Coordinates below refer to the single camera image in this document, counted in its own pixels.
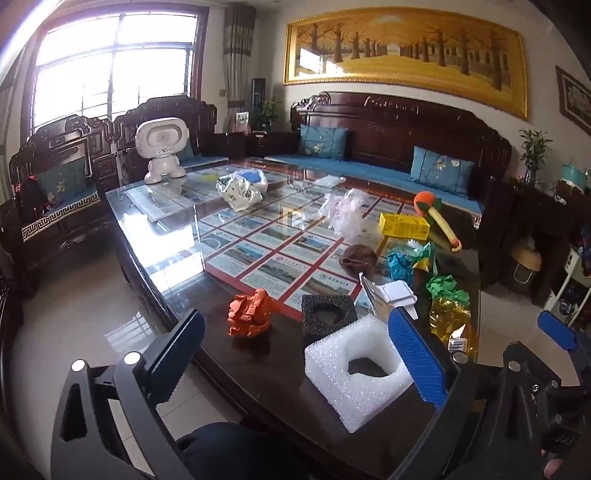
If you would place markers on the small blue embroidered pillow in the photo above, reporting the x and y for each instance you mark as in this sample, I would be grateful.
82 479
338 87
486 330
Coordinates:
323 141

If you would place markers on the carved wooden sofa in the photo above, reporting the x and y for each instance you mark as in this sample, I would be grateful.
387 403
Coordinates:
383 122

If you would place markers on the white robot toy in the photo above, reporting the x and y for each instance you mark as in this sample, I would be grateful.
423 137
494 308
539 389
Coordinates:
161 138

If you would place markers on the brown round object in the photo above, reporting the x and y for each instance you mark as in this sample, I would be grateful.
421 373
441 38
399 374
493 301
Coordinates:
358 261

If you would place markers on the wooden coffee table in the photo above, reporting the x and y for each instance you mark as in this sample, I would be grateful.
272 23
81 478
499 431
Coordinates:
258 369

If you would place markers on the potted bamboo plant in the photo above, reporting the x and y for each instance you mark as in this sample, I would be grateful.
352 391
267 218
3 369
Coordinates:
533 147

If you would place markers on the orange crumpled paper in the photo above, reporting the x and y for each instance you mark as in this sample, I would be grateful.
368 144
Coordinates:
251 311

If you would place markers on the orange and yellow toy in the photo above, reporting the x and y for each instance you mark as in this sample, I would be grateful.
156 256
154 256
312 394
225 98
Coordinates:
438 221

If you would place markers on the green bin with yellow lid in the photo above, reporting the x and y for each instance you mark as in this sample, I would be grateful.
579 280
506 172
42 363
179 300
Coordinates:
526 263

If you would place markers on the dark cloth with red tassels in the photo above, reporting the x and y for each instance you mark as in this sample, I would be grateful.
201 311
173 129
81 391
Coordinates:
32 194

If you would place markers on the striped curtain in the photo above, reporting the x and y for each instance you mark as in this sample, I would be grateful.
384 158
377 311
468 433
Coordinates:
238 55

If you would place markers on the black foam block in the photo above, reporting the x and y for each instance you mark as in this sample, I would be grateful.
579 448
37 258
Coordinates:
314 307

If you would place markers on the blue and white packet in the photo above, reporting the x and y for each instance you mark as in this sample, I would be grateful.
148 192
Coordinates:
256 177

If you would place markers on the blue sofa seat cushion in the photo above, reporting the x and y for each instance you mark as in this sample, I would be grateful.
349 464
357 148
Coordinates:
364 170

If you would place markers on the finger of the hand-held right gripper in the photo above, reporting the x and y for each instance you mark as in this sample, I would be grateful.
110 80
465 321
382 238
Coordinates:
556 330

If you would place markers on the person's right hand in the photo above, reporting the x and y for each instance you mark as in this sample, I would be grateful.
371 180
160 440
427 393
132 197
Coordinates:
555 470

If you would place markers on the small potted plant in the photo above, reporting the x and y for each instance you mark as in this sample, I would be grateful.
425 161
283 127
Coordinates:
268 110

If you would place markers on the window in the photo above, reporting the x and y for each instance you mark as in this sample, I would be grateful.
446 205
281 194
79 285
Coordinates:
92 69

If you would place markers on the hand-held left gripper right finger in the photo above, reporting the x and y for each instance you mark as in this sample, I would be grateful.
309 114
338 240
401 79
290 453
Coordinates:
415 355

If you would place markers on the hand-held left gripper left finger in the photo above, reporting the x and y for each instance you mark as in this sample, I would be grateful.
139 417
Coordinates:
178 351

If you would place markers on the green and gold foil wrapper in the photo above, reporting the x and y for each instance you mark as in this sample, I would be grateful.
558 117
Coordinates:
425 258

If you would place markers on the carved wooden armchair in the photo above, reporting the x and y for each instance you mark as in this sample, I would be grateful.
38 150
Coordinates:
203 122
94 152

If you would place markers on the teal container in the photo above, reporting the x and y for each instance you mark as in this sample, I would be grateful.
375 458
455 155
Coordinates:
575 175

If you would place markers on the clear plastic bag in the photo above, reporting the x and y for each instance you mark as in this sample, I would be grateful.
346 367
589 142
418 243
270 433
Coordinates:
348 214

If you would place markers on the white foam block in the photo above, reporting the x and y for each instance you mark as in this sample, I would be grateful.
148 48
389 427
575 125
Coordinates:
339 369

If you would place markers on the white plastic bag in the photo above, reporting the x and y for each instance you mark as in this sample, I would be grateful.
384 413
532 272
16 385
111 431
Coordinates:
238 194

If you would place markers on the large blue embroidered pillow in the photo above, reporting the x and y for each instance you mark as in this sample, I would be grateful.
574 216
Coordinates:
441 173

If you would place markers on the large gold framed painting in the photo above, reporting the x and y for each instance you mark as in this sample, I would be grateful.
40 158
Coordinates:
406 46

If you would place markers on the small dark framed picture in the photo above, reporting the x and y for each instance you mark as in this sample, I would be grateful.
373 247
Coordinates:
575 99

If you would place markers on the dark teal embroidered pillow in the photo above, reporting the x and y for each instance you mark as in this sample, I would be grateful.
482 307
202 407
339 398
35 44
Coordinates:
62 180

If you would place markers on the person's leg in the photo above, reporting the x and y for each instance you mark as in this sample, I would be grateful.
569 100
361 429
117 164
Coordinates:
221 447

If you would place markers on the colourful toy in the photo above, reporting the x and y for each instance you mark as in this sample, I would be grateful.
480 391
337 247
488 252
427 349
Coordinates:
585 254

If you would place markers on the printed sheet under glass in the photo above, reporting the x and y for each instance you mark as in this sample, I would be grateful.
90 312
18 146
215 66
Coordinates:
277 244

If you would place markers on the teal crumpled paper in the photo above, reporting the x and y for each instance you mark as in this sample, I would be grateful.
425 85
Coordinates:
400 267

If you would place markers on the green and white package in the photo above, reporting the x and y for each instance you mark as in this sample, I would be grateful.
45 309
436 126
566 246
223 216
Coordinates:
241 122

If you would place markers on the wooden side cabinet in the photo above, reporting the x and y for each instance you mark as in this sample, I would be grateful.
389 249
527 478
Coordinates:
549 217

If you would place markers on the wooden corner table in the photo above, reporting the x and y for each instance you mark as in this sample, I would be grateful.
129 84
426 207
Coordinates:
268 143

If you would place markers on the patterned armchair seat cushion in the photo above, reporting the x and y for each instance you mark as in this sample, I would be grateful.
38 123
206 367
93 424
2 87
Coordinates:
64 219

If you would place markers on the dark standing air conditioner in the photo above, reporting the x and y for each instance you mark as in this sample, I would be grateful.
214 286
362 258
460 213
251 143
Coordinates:
258 92

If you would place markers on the green crumpled paper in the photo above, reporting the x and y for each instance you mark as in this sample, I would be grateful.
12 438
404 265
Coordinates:
445 286

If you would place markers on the yellow box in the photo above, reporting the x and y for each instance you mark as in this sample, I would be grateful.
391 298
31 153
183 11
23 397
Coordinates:
404 226

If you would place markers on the white storage rack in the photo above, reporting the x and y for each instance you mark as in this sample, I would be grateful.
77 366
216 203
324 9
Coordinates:
565 286

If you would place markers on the white folded paper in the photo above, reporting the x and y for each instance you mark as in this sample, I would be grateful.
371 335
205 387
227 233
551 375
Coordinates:
392 293

